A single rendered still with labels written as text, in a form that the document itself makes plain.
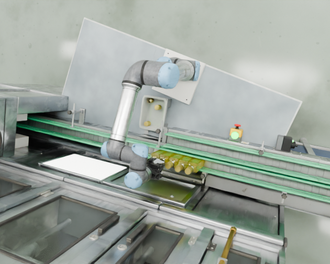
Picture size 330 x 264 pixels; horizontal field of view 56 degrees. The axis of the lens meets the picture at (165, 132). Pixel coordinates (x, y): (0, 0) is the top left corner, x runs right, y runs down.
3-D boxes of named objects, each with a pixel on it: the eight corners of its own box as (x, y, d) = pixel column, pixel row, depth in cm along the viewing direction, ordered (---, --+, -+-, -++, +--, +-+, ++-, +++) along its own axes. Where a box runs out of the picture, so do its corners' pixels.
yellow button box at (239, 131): (230, 138, 198) (228, 139, 191) (232, 126, 197) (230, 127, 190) (241, 140, 196) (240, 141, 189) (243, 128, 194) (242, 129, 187)
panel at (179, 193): (73, 156, 213) (37, 167, 181) (73, 152, 213) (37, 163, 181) (200, 190, 184) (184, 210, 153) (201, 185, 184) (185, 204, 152)
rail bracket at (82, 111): (84, 124, 230) (64, 127, 209) (86, 101, 227) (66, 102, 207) (89, 125, 229) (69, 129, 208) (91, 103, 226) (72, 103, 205)
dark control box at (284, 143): (275, 146, 189) (275, 149, 181) (278, 134, 188) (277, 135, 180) (289, 150, 186) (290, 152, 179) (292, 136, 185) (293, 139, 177)
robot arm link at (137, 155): (122, 143, 138) (119, 166, 140) (145, 148, 134) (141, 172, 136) (130, 140, 145) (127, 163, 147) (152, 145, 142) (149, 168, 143)
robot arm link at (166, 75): (179, 57, 189) (141, 59, 140) (204, 61, 184) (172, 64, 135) (177, 77, 193) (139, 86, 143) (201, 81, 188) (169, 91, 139)
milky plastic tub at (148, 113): (143, 126, 217) (138, 128, 209) (147, 94, 213) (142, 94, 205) (166, 131, 212) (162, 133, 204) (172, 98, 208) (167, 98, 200)
